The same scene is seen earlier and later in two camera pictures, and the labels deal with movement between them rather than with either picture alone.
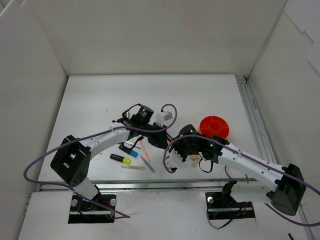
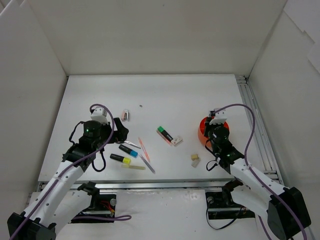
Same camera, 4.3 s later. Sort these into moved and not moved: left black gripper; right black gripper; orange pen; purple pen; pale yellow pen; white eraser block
Moved: right black gripper; left black gripper
Not moved: purple pen; orange pen; pale yellow pen; white eraser block
